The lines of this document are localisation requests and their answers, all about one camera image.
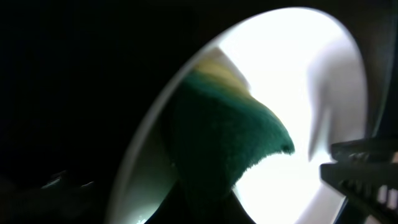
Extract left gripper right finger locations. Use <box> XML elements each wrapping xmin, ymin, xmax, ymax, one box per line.
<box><xmin>146</xmin><ymin>183</ymin><xmax>254</xmax><ymax>224</ymax></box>

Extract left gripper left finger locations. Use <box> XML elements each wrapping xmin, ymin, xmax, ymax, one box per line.
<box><xmin>1</xmin><ymin>172</ymin><xmax>96</xmax><ymax>224</ymax></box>

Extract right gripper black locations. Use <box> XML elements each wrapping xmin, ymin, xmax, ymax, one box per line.
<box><xmin>320</xmin><ymin>138</ymin><xmax>397</xmax><ymax>224</ymax></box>

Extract green yellow sponge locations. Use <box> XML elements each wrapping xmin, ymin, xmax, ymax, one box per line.
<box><xmin>163</xmin><ymin>47</ymin><xmax>295</xmax><ymax>200</ymax></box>

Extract white plate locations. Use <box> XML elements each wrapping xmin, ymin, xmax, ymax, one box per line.
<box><xmin>105</xmin><ymin>7</ymin><xmax>368</xmax><ymax>223</ymax></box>

